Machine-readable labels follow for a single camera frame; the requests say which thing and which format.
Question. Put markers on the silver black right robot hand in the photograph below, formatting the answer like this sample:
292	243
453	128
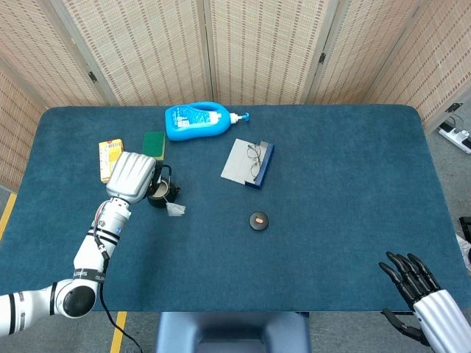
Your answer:
441	316

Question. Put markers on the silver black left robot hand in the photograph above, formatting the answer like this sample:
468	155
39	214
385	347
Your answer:
130	176

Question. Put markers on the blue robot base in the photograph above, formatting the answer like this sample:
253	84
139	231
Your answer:
232	331

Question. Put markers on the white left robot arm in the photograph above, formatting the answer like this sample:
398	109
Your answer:
90	253

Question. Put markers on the yellow snack box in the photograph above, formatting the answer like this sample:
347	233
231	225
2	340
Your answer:
108	158

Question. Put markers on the black cast iron teapot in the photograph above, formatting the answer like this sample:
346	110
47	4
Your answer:
162	203

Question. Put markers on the black round puck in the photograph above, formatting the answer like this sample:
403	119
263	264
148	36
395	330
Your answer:
254	224

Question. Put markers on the green and yellow sponge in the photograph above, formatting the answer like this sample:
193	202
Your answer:
154	141

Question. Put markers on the blue pump detergent bottle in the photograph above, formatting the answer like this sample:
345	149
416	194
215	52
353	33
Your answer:
191	127

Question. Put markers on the black box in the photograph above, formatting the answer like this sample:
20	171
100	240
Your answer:
466	226

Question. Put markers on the black screen hinge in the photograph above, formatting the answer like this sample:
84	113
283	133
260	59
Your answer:
452	107
92	76
322	58

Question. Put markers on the open blue glasses case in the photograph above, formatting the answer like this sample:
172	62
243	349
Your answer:
237	162

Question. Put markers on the woven bamboo folding screen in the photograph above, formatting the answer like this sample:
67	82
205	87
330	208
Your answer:
147	44

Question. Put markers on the blue velvet tablecloth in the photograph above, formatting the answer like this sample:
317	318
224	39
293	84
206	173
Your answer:
294	257

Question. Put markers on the white power strip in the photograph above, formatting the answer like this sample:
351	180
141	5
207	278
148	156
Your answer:
458	138

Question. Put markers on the thin metal frame eyeglasses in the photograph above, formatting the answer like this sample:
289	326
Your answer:
254	167

